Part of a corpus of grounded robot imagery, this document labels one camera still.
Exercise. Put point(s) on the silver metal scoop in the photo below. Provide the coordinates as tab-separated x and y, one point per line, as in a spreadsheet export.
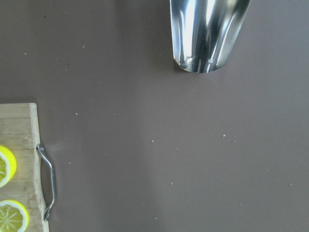
204	32

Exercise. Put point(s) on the bamboo cutting board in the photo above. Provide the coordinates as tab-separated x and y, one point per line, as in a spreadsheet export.
19	132

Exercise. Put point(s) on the metal cutting board handle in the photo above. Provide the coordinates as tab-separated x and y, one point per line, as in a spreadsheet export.
40	149

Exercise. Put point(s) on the lemon half near handle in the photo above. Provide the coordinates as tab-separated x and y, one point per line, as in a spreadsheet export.
8	165

